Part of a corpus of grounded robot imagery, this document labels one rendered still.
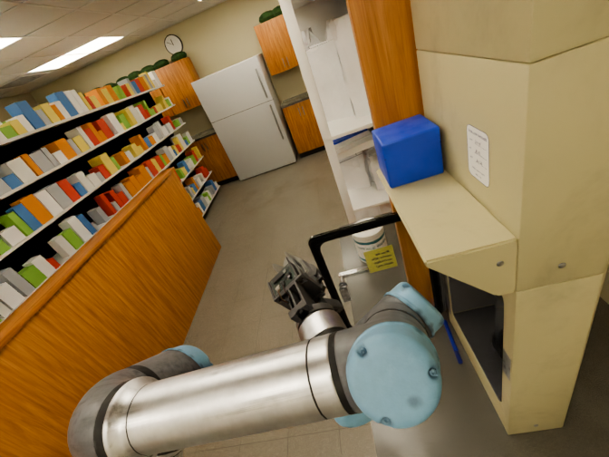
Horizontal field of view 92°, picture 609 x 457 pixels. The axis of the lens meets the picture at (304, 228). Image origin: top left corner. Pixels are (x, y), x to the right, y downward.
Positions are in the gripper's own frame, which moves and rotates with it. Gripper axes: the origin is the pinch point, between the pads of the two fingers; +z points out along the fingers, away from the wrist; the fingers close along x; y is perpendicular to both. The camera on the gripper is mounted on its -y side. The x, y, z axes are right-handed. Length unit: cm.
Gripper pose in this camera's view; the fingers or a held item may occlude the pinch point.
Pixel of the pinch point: (290, 262)
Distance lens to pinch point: 67.5
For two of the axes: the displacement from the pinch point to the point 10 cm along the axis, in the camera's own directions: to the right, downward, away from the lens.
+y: -6.2, -5.3, -5.7
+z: -3.4, -4.8, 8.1
